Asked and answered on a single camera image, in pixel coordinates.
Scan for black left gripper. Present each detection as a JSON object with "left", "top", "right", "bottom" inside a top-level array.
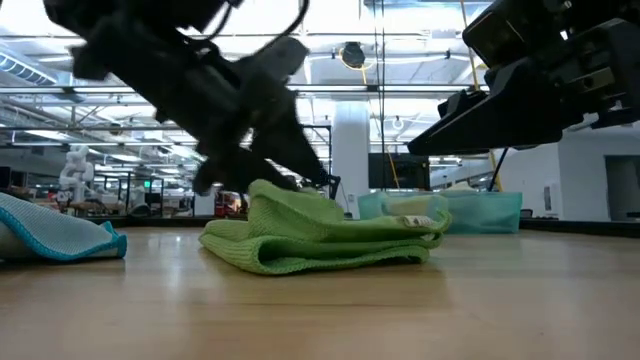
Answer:
[{"left": 153, "top": 36, "right": 332, "bottom": 198}]

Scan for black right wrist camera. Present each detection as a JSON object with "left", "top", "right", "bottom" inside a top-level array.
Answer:
[{"left": 462, "top": 0, "right": 569, "bottom": 70}]

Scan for dark door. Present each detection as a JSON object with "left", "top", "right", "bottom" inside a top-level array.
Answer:
[{"left": 603, "top": 155, "right": 640, "bottom": 222}]

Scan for light blue teal-edged towel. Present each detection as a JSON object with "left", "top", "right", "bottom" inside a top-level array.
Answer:
[{"left": 0, "top": 191, "right": 129, "bottom": 263}]

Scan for teal plastic bin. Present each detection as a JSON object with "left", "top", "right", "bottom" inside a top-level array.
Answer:
[{"left": 356, "top": 190, "right": 524, "bottom": 236}]

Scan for long strip light fixture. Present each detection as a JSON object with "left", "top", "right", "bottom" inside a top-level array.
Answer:
[{"left": 0, "top": 83, "right": 491, "bottom": 101}]

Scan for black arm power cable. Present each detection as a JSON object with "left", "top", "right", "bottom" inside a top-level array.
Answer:
[{"left": 488, "top": 146, "right": 512, "bottom": 193}]

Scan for black hanging cable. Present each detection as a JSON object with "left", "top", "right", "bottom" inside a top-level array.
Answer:
[
  {"left": 379, "top": 0, "right": 388, "bottom": 192},
  {"left": 371, "top": 0, "right": 380, "bottom": 119}
]

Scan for white pillar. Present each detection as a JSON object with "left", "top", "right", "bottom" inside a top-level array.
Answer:
[{"left": 331, "top": 101, "right": 372, "bottom": 220}]

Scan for white robot figure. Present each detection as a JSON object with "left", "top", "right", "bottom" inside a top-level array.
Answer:
[{"left": 57, "top": 145, "right": 96, "bottom": 202}]

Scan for black background robot arms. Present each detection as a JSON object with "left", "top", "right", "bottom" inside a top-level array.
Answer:
[{"left": 319, "top": 172, "right": 343, "bottom": 201}]

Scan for black background rig frame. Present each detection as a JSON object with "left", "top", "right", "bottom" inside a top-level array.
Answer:
[{"left": 299, "top": 123, "right": 333, "bottom": 177}]

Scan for bright green microfiber towel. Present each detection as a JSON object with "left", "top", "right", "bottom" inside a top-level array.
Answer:
[{"left": 198, "top": 178, "right": 454, "bottom": 277}]

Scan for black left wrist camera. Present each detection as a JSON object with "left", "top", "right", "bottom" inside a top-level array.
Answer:
[{"left": 149, "top": 0, "right": 244, "bottom": 33}]

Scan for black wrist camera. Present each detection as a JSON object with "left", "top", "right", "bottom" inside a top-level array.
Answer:
[
  {"left": 462, "top": 0, "right": 569, "bottom": 70},
  {"left": 149, "top": 0, "right": 244, "bottom": 33}
]

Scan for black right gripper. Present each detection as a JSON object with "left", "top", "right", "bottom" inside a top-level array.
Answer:
[{"left": 406, "top": 17, "right": 640, "bottom": 157}]

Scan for red background machine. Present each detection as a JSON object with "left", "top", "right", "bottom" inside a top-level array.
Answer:
[{"left": 214, "top": 191, "right": 242, "bottom": 217}]

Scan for white cabinet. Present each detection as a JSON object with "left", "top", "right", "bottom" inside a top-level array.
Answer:
[{"left": 193, "top": 192, "right": 217, "bottom": 218}]

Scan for black monitor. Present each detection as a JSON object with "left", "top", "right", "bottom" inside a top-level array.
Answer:
[{"left": 367, "top": 152, "right": 432, "bottom": 192}]

